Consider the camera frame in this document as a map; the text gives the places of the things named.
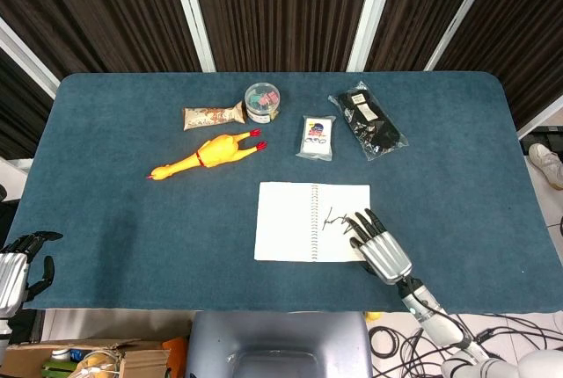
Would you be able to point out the white packaged card pack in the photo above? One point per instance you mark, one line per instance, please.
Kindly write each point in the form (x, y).
(316, 137)

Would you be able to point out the brown patterned snack bar wrapper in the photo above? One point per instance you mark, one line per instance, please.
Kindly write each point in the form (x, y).
(213, 116)

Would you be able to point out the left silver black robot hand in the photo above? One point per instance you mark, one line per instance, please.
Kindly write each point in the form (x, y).
(12, 266)

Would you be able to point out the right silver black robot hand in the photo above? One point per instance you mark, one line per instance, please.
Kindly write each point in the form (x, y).
(387, 255)

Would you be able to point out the black socks in plastic bag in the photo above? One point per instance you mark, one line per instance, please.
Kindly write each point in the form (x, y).
(368, 121)

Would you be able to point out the orange plastic bag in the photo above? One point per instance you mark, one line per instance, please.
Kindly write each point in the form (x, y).
(176, 354)

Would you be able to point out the brown-cover spiral notebook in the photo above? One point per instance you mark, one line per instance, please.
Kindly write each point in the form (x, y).
(308, 222)

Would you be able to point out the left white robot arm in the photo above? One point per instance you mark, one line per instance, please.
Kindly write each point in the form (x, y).
(3, 323)

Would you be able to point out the open cardboard box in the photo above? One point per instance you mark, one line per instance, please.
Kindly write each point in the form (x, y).
(75, 358)

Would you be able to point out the yellow rubber chicken toy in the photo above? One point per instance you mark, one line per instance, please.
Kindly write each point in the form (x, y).
(206, 154)

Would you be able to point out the small yellow object on floor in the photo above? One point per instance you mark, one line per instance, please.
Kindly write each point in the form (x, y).
(372, 315)

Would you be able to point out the clear round jar of clips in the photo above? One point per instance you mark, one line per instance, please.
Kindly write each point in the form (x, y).
(262, 103)

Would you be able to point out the white sneaker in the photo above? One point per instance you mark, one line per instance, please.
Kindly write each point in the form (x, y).
(546, 163)

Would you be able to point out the blue felt table mat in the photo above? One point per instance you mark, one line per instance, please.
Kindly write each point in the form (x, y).
(176, 228)

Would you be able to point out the grey robot base body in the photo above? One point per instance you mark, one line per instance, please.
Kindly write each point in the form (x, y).
(281, 347)

